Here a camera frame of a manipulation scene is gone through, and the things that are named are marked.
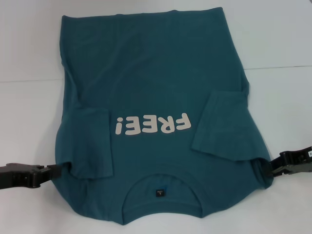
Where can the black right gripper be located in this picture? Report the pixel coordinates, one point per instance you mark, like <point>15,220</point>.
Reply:
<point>302,162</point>

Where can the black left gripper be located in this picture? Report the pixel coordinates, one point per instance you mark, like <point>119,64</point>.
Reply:
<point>17,174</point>

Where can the teal shirt with FREE print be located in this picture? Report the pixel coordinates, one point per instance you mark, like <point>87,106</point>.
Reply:
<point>156,73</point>

